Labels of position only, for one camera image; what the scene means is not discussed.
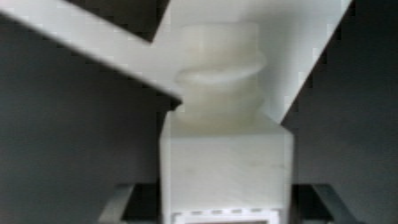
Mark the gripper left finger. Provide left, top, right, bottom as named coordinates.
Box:
left=98, top=183, right=160, bottom=224

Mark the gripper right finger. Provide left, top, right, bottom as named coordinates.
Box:
left=292, top=184, right=363, bottom=224

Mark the white leg with tag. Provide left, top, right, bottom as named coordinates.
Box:
left=158, top=21, right=295, bottom=224

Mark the white square tabletop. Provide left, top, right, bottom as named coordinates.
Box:
left=0, top=0, right=354, bottom=121

